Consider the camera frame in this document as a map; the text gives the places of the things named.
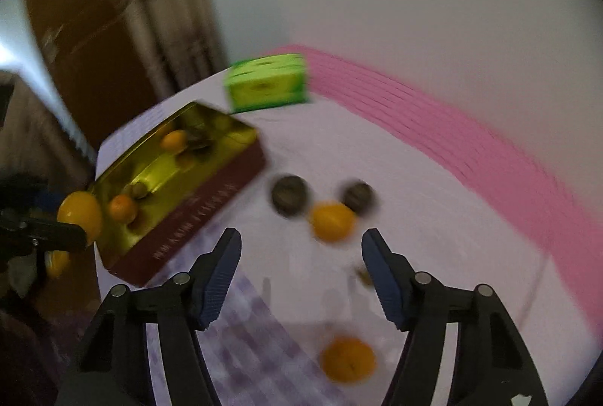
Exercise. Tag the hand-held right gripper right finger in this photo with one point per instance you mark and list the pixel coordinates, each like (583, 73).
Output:
(384, 288)

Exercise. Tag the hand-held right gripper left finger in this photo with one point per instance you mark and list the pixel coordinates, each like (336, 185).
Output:
(219, 283)

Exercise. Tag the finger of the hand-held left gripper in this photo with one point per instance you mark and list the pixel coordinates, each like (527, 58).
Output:
(52, 234)
(26, 196)

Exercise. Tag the orange mandarin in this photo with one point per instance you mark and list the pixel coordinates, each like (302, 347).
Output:
(332, 222)
(348, 359)
(123, 208)
(174, 140)
(80, 210)

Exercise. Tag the gold rectangular tin box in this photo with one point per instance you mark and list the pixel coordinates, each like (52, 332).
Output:
(198, 199)

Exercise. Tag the small brown longan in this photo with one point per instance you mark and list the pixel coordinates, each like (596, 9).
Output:
(127, 189)
(141, 190)

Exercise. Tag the small orange object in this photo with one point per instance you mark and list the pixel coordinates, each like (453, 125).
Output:
(57, 264)

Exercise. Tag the brown wooden door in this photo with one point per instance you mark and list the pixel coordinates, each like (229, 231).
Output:
(85, 20)

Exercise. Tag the green tissue pack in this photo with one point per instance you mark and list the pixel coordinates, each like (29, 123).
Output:
(266, 83)

